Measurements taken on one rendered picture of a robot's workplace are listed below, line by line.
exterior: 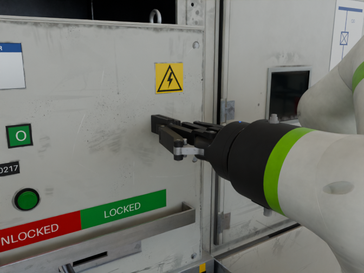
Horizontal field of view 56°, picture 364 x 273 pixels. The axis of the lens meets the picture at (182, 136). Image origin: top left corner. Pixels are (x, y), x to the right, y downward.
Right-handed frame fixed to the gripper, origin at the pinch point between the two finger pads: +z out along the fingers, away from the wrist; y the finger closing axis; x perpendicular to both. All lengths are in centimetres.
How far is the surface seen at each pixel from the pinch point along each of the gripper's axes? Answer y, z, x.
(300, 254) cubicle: 61, 15, -54
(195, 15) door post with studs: 18.5, 17.5, 19.8
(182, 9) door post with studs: 15.4, 17.9, 20.9
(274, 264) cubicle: 48, 15, -53
